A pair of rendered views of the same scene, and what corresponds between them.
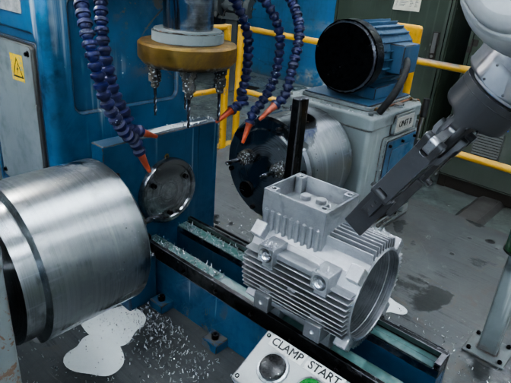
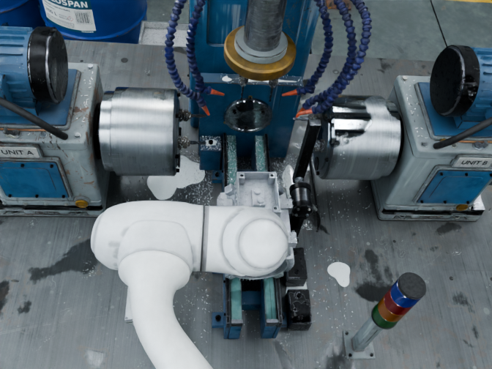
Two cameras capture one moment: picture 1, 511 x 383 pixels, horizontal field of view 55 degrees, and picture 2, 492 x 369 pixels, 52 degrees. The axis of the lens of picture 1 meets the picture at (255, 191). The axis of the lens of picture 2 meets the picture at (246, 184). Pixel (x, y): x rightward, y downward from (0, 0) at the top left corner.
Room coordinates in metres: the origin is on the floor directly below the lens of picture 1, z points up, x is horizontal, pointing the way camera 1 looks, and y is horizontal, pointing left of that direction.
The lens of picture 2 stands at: (0.18, -0.52, 2.17)
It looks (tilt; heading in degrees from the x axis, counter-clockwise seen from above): 56 degrees down; 41
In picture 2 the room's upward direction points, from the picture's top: 9 degrees clockwise
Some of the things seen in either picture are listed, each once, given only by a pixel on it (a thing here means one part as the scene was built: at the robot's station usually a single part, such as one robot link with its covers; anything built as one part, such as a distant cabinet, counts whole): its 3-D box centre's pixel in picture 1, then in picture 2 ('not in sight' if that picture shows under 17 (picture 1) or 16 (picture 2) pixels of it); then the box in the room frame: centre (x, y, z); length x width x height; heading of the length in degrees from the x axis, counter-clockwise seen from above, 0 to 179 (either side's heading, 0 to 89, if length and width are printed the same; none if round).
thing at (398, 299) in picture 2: not in sight; (407, 291); (0.78, -0.49, 1.19); 0.06 x 0.06 x 0.04
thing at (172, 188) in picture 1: (169, 191); (247, 116); (0.95, 0.18, 1.02); 0.15 x 0.02 x 0.15; 141
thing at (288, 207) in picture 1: (309, 210); (256, 199); (0.72, -0.09, 1.11); 0.12 x 0.11 x 0.07; 52
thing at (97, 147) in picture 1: (150, 198); (246, 110); (0.99, 0.23, 0.97); 0.30 x 0.11 x 0.34; 141
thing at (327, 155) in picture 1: (296, 158); (361, 138); (1.14, -0.10, 1.04); 0.41 x 0.25 x 0.25; 141
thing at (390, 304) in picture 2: not in sight; (400, 298); (0.78, -0.49, 1.14); 0.06 x 0.06 x 0.04
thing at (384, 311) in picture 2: not in sight; (393, 305); (0.78, -0.49, 1.10); 0.06 x 0.06 x 0.04
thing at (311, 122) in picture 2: (294, 160); (305, 154); (0.91, -0.07, 1.12); 0.04 x 0.03 x 0.26; 51
